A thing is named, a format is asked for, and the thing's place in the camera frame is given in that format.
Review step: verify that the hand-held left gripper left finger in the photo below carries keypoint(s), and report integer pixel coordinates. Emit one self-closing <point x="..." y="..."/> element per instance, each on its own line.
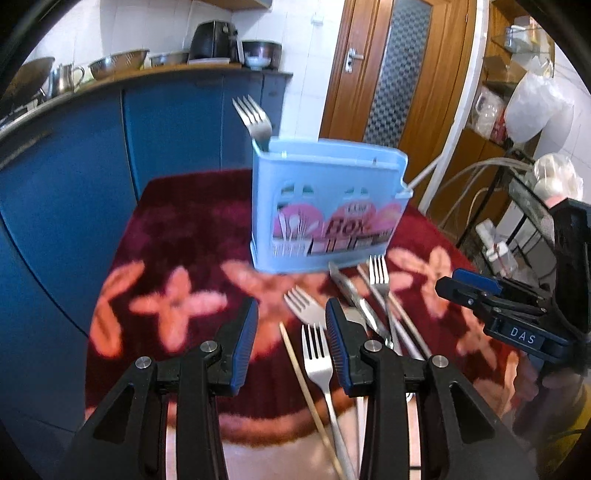
<point x="244" y="344"/>

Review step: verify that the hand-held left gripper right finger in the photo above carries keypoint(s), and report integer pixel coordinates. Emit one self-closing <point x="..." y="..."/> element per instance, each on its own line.
<point x="339" y="353"/>

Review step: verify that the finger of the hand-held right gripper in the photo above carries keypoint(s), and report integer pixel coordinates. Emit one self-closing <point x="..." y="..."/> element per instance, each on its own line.
<point x="475" y="279"/>
<point x="461" y="291"/>

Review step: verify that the silver fork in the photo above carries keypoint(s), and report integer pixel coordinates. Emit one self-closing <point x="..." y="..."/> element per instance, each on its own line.
<point x="379" y="279"/>
<point x="307" y="311"/>
<point x="318" y="369"/>
<point x="254" y="120"/>

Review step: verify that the wooden chopstick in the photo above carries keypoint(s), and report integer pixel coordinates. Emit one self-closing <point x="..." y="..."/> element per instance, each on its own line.
<point x="304" y="392"/>

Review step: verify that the light blue utensil box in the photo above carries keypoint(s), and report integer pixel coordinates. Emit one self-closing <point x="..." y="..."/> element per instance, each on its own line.
<point x="323" y="194"/>

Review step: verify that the pale chopstick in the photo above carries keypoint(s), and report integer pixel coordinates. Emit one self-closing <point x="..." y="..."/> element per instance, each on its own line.
<point x="422" y="174"/>

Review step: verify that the red floral blanket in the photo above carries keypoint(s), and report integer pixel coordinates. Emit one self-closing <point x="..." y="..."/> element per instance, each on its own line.
<point x="194" y="221"/>

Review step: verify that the white plastic bag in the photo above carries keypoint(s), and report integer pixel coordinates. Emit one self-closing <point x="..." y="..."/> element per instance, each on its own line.
<point x="538" y="106"/>

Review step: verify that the wooden storage shelf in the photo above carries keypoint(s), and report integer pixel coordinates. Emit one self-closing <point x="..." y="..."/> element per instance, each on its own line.
<point x="498" y="64"/>

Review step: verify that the blue kitchen base cabinets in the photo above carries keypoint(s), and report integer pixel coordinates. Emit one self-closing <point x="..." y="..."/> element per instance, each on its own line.
<point x="69" y="184"/>

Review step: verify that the wooden door with glass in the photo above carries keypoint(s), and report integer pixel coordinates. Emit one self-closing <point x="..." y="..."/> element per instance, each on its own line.
<point x="364" y="27"/>

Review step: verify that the small white bowl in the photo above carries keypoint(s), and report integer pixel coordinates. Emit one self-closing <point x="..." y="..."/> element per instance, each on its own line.
<point x="257" y="62"/>

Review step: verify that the cutting board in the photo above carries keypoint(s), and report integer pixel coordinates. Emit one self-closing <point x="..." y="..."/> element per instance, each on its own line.
<point x="207" y="61"/>

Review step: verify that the small metal bowl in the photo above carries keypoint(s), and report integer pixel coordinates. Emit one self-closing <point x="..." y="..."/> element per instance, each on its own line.
<point x="168" y="59"/>

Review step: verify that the black air fryer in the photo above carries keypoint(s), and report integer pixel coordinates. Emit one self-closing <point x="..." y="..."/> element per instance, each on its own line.
<point x="212" y="41"/>

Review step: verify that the large metal colander bowl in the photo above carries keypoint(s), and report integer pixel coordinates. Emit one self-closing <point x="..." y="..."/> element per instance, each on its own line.
<point x="117" y="64"/>

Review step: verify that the metal kettle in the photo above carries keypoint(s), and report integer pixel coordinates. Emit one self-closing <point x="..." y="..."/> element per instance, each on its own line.
<point x="64" y="79"/>

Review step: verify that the gas stove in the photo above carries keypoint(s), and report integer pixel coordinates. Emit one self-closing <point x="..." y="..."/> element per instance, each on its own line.
<point x="18" y="113"/>

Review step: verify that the dark wok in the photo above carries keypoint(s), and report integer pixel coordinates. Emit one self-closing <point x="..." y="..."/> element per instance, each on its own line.
<point x="25" y="78"/>

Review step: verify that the wall light switch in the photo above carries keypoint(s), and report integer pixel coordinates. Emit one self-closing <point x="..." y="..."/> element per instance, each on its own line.
<point x="317" y="21"/>

